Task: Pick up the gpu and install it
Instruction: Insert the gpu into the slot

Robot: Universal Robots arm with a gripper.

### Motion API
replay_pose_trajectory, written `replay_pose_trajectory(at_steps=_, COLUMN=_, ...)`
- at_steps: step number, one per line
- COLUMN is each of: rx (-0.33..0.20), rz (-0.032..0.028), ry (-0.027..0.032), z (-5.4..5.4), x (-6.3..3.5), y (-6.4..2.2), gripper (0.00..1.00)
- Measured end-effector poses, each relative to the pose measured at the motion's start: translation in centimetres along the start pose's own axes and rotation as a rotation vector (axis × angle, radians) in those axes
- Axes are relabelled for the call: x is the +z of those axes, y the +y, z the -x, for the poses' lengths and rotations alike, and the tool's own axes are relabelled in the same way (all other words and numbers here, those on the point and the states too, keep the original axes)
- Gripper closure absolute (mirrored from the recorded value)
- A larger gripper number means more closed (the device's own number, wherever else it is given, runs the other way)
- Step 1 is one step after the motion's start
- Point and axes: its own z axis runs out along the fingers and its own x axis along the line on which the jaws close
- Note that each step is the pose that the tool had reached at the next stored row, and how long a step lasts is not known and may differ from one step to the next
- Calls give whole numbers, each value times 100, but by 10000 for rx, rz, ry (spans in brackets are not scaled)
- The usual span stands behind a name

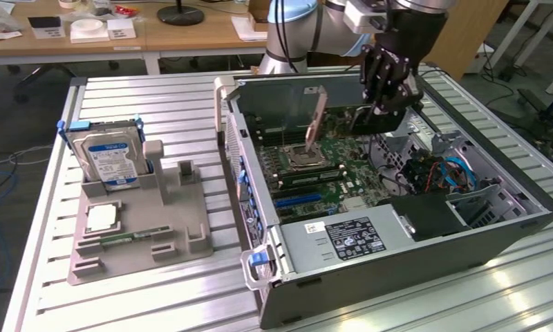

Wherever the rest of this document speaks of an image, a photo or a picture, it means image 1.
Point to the blue expansion slot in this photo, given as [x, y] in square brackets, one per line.
[299, 201]

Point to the black round lamp base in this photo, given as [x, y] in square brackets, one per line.
[180, 15]

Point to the grey plastic parts rack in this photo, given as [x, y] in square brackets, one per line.
[152, 214]

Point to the clear plastic bag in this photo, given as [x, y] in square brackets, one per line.
[0, 17]

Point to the perforated metal disk bay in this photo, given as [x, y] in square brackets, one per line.
[409, 145]

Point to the grey metal disk bay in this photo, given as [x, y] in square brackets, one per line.
[488, 207]

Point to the white box with round bowl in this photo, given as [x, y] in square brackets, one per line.
[89, 32]

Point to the white metal desk frame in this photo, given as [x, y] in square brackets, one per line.
[519, 20]

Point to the low-profile Nvidia graphics card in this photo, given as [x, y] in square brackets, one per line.
[341, 119]

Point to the blue latch tab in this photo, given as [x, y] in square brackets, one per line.
[257, 260]

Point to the light wooden desk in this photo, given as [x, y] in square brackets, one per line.
[188, 34]
[45, 46]

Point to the green motherboard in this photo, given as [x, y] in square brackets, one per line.
[351, 180]

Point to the beige card retention latch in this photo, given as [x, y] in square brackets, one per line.
[221, 103]

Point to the grey power supply unit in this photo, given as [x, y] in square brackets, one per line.
[304, 256]

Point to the black and white box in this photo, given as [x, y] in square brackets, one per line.
[45, 27]

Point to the wooden cabinet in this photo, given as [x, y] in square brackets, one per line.
[475, 34]

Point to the hard disk in blue carrier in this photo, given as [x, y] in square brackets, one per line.
[111, 159]

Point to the white labelled box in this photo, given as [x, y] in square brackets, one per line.
[121, 29]

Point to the silver chipset heatsink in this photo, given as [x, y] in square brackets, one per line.
[359, 204]

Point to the green RAM stick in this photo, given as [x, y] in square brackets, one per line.
[129, 238]
[311, 179]

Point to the white tape roll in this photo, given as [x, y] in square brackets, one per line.
[61, 5]

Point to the open CPU socket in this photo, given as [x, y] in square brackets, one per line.
[297, 159]

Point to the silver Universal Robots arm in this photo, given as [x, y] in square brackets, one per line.
[295, 31]

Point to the brown cardboard box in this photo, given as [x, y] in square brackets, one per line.
[257, 10]

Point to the red packet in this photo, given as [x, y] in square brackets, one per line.
[125, 10]

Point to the silver CPU chip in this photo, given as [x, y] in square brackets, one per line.
[101, 219]

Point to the open black PC case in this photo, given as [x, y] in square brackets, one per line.
[396, 276]

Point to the white paper tag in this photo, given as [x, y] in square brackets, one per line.
[4, 35]

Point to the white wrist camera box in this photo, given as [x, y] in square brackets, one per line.
[361, 17]

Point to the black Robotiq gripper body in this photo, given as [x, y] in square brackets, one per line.
[409, 34]

